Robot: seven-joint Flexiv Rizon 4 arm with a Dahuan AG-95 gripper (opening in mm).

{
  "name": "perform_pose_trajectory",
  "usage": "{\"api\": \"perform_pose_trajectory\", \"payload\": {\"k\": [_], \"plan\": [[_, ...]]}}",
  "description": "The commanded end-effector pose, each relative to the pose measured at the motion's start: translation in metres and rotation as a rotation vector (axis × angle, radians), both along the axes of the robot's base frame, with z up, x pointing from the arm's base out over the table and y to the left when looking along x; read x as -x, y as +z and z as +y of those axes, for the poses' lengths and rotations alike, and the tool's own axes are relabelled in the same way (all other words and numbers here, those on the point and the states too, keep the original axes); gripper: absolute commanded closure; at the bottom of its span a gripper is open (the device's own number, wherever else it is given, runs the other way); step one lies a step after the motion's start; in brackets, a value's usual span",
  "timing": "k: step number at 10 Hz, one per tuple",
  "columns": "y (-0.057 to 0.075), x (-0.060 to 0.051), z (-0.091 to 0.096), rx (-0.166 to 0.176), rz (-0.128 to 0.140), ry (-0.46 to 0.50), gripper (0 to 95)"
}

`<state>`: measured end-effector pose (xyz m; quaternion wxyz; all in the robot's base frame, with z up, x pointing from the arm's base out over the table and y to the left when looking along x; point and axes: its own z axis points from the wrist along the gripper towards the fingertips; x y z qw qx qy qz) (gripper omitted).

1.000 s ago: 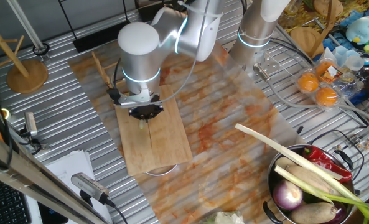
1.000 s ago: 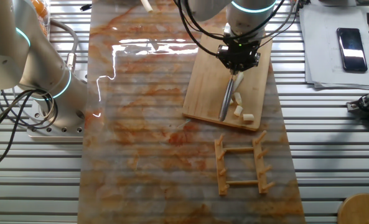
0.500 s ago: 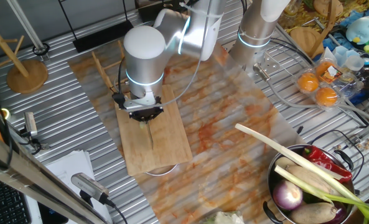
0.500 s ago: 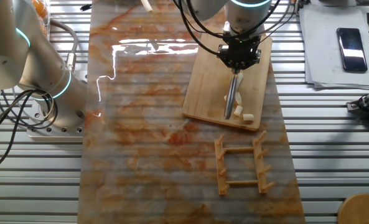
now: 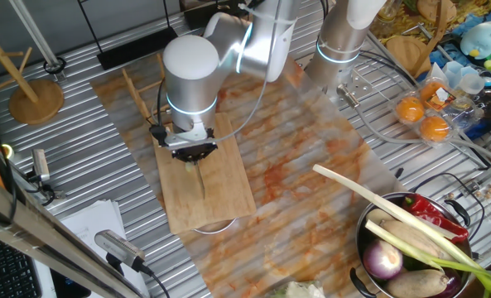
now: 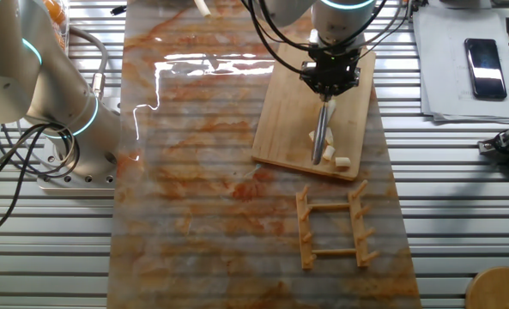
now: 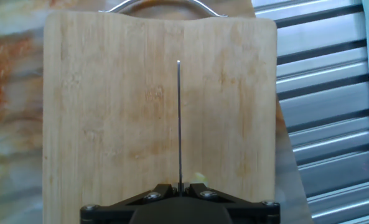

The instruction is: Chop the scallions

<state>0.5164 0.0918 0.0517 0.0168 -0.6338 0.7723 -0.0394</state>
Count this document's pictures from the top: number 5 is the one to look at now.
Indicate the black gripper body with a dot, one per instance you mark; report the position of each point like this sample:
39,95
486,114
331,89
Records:
194,152

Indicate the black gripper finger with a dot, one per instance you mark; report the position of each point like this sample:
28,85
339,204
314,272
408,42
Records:
190,164
199,162

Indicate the steel cleaver knife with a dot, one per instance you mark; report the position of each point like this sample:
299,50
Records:
200,182

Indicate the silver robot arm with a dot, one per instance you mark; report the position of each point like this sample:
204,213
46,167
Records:
195,83

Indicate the wooden cutting board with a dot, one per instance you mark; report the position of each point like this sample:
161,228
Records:
224,194

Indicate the wooden peg knife rack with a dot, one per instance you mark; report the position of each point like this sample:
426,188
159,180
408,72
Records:
137,95

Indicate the marble pattern table mat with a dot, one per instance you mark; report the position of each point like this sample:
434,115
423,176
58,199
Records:
290,145

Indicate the white paper stack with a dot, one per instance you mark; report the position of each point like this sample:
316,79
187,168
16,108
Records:
92,219

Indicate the long green scallion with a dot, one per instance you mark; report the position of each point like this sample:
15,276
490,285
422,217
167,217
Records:
352,187
394,240

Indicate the pale green cabbage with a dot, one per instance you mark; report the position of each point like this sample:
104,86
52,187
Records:
299,291

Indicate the wooden mug tree stand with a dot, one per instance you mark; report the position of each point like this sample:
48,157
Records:
404,51
36,103

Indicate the black smartphone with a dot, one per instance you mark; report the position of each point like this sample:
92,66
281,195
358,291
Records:
69,287

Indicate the pale potato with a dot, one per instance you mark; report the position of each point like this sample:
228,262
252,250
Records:
377,215

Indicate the silver tripod pole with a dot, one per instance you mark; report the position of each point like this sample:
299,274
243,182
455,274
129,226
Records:
35,33

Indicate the small black object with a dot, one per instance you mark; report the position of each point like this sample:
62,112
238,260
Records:
399,173

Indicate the purple onion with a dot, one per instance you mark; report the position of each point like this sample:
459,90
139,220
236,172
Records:
381,260

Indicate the black keyboard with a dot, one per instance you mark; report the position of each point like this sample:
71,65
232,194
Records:
5,273

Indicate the orange fruit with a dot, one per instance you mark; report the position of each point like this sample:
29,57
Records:
429,93
434,129
409,109

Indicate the brown sweet potato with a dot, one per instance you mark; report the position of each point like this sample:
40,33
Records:
415,283
415,238

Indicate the red pepper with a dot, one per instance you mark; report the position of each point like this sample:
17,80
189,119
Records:
427,209

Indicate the clear glass jar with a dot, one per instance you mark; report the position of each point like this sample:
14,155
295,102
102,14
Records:
388,12

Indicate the clear plastic fruit container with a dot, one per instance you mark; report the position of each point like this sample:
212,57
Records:
456,116

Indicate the white plastic cup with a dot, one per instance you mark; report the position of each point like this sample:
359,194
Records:
472,84
452,72

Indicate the purple eggplant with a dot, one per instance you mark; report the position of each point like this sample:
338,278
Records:
452,285

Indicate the light blue plush toy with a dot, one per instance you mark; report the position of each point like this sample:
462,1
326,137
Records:
479,41

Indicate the yellow dried pasta bag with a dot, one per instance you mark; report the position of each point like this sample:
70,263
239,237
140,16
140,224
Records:
473,8

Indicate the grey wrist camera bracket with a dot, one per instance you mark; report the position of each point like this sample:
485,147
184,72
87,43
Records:
187,138

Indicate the silver depth camera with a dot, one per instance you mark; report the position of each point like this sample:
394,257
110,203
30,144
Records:
41,164
118,247

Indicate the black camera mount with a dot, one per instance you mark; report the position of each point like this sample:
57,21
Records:
42,190

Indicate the aluminium frame beam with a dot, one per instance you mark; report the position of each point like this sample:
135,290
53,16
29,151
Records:
21,221

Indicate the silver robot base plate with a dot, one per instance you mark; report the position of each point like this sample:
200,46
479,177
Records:
363,85

